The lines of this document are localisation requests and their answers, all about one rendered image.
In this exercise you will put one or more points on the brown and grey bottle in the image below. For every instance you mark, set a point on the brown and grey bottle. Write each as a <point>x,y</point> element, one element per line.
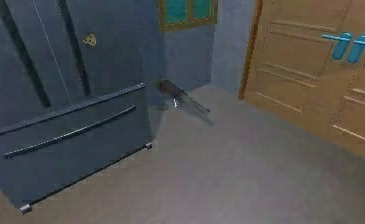
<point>183,97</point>

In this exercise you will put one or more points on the dark grey fridge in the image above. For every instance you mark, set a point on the dark grey fridge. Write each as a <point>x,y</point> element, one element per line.
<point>100,133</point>

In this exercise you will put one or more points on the yellow triangular fridge magnet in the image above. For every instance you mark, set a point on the yellow triangular fridge magnet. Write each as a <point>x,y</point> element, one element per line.
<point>90,40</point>

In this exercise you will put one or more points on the brown wooden room door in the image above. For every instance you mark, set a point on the brown wooden room door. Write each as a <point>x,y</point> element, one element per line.
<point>300,76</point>

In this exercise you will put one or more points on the window with yellow frame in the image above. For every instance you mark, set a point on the window with yellow frame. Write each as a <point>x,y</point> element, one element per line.
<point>186,11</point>

